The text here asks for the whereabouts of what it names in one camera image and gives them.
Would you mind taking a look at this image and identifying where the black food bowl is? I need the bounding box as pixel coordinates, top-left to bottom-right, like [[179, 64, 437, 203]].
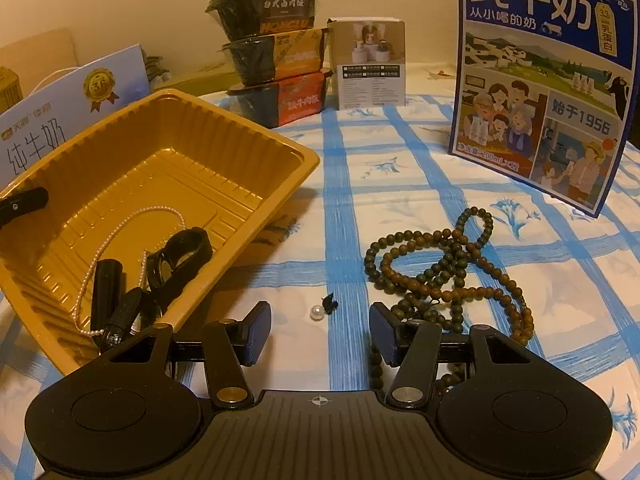
[[205, 0, 317, 41], [227, 68, 332, 129], [222, 28, 324, 86]]

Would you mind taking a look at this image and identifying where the bottom black food bowl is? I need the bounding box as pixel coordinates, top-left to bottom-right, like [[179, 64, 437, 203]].
[[227, 68, 332, 129]]

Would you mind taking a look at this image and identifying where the brown bead necklace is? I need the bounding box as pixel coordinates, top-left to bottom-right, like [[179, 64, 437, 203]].
[[380, 228, 535, 391]]

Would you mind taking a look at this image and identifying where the small white product box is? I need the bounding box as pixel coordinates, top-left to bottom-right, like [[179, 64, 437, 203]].
[[326, 16, 406, 110]]

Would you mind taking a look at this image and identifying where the small black fragment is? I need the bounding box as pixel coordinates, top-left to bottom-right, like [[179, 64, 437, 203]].
[[321, 292, 338, 315]]

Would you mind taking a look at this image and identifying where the blue checked tablecloth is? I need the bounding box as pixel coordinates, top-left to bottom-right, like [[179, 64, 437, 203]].
[[0, 91, 640, 480]]

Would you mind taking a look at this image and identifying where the white pearl necklace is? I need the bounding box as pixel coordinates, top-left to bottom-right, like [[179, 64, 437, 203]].
[[70, 204, 188, 338]]

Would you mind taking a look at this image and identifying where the gold plastic tray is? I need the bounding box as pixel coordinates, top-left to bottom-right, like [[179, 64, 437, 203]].
[[1, 90, 319, 375]]

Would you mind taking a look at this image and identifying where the white pearl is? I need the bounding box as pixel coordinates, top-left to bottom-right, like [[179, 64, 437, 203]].
[[309, 306, 326, 322]]

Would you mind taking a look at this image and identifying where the black watch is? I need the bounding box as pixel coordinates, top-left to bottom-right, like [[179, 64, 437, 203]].
[[146, 226, 213, 313]]

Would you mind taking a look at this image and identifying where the middle black food bowl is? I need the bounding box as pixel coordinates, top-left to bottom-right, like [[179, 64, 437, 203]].
[[222, 28, 324, 86]]

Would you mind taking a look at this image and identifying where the light blue milk carton box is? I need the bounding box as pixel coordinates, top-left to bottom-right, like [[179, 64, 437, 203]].
[[1, 44, 150, 186]]

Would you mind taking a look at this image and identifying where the black cylindrical case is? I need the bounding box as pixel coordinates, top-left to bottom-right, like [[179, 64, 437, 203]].
[[90, 259, 124, 330]]

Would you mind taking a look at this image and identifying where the dark blue milk carton box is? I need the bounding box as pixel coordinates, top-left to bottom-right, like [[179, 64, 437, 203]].
[[449, 0, 639, 216]]

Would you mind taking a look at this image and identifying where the top black food bowl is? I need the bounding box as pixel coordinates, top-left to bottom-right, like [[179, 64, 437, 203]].
[[205, 0, 317, 41]]

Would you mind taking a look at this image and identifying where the flat cardboard box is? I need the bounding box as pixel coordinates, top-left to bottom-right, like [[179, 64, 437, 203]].
[[151, 61, 240, 96]]

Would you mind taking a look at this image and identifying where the brown cardboard box left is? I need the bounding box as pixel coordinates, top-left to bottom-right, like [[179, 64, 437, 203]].
[[1, 28, 78, 113]]

